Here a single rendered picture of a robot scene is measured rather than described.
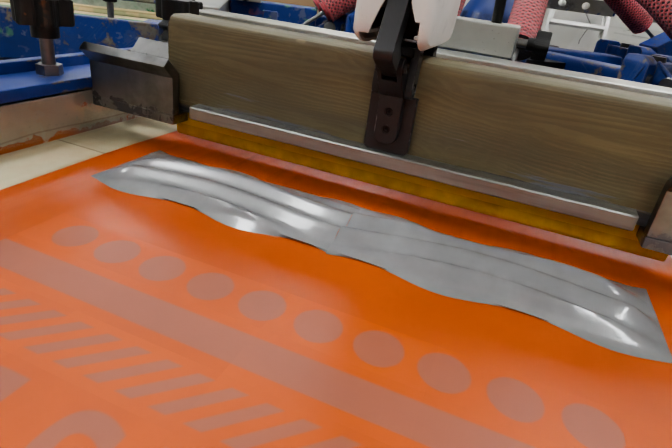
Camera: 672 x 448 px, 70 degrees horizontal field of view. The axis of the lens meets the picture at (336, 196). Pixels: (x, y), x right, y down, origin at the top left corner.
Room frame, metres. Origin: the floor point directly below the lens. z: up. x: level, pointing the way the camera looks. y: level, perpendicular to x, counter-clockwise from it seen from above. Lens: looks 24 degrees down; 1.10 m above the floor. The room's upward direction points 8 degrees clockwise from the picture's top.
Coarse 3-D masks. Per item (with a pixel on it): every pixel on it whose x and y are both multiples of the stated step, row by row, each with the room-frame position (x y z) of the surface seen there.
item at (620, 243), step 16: (192, 128) 0.39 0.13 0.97; (224, 144) 0.38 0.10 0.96; (240, 144) 0.38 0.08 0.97; (256, 144) 0.37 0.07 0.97; (288, 160) 0.36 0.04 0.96; (304, 160) 0.36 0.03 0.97; (320, 160) 0.35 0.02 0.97; (352, 176) 0.35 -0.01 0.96; (368, 176) 0.34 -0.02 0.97; (384, 176) 0.34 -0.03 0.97; (416, 192) 0.33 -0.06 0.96; (432, 192) 0.33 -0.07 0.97; (448, 192) 0.32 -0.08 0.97; (464, 208) 0.32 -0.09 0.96; (480, 208) 0.31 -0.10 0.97; (496, 208) 0.31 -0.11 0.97; (528, 224) 0.30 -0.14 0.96; (544, 224) 0.30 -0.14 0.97; (560, 224) 0.30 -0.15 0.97; (592, 240) 0.29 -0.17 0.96; (608, 240) 0.29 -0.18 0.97; (624, 240) 0.28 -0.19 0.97; (656, 256) 0.28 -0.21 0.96
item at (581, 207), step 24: (216, 120) 0.36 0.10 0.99; (240, 120) 0.35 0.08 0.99; (264, 120) 0.36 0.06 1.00; (312, 144) 0.33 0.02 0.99; (336, 144) 0.33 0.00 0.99; (360, 144) 0.33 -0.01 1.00; (384, 168) 0.31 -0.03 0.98; (408, 168) 0.31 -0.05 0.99; (432, 168) 0.30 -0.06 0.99; (456, 168) 0.31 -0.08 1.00; (480, 192) 0.29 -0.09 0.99; (504, 192) 0.29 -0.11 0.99; (528, 192) 0.28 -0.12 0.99; (552, 192) 0.29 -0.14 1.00; (576, 216) 0.27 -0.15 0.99; (600, 216) 0.27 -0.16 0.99; (624, 216) 0.27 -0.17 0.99
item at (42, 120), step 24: (48, 96) 0.36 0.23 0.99; (72, 96) 0.38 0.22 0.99; (0, 120) 0.32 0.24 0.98; (24, 120) 0.33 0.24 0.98; (48, 120) 0.35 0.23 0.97; (72, 120) 0.37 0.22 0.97; (96, 120) 0.40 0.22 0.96; (120, 120) 0.42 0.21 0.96; (0, 144) 0.32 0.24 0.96; (24, 144) 0.33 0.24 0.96
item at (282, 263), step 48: (144, 144) 0.37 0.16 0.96; (192, 144) 0.39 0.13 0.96; (0, 192) 0.26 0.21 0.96; (48, 192) 0.27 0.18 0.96; (96, 192) 0.28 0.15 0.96; (336, 192) 0.33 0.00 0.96; (0, 240) 0.21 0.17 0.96; (144, 240) 0.23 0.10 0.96; (192, 240) 0.23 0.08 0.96; (240, 240) 0.24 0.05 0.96; (288, 240) 0.25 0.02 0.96; (288, 288) 0.20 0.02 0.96
